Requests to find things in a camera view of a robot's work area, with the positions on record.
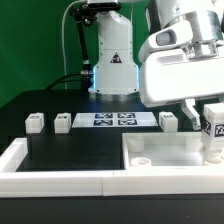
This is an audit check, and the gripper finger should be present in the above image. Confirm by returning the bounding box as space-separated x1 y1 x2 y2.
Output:
181 98 201 130

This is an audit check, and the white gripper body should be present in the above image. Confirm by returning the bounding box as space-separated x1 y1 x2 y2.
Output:
139 11 224 107

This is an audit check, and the white square tabletop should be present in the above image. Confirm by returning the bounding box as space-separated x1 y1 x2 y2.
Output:
122 132 224 173

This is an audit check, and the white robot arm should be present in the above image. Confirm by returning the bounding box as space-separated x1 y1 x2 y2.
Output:
87 0 224 130

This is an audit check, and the white U-shaped fence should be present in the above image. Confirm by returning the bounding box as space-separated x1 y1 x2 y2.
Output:
0 138 224 198

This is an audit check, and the white marker plate with tags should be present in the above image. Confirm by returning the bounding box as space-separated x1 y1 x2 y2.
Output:
72 112 157 128

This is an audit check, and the black cable bundle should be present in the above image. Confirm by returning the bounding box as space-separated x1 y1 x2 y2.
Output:
45 71 93 91

